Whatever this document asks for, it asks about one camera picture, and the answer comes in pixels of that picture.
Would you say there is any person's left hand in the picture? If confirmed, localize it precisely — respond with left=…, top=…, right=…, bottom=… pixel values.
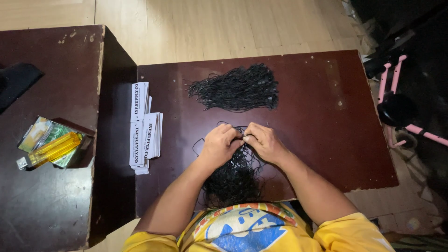
left=199, top=123, right=245, bottom=171

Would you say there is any person's right hand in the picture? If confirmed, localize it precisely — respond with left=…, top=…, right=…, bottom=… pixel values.
left=242, top=122, right=290, bottom=168

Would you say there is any single black hang string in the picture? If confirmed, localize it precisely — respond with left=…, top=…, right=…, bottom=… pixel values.
left=216, top=121, right=253, bottom=138

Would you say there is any stack of white paper tags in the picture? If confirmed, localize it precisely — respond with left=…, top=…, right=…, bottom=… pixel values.
left=128, top=81, right=164, bottom=175

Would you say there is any yellow printed t-shirt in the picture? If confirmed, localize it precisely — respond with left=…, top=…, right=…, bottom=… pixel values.
left=121, top=202, right=396, bottom=252

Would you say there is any pink and black scooter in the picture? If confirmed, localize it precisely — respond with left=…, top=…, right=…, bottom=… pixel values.
left=363, top=30, right=448, bottom=150

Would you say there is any green cigarette pack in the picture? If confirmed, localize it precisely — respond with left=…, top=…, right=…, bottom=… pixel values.
left=39, top=121, right=87, bottom=169

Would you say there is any yellow plastic lighter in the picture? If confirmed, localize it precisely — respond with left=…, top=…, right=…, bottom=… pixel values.
left=16, top=131, right=83, bottom=171

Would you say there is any yellow white cigarette pack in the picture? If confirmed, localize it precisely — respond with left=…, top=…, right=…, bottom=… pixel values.
left=17, top=116, right=52, bottom=153

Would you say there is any black cloth item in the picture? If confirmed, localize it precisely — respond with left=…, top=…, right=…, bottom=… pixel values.
left=0, top=62, right=45, bottom=115

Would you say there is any loose heap of black strings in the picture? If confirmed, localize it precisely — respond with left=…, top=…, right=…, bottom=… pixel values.
left=192, top=126, right=271, bottom=210

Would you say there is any tidy bundle of black strings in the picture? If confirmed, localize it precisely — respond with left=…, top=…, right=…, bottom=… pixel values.
left=186, top=63, right=280, bottom=113

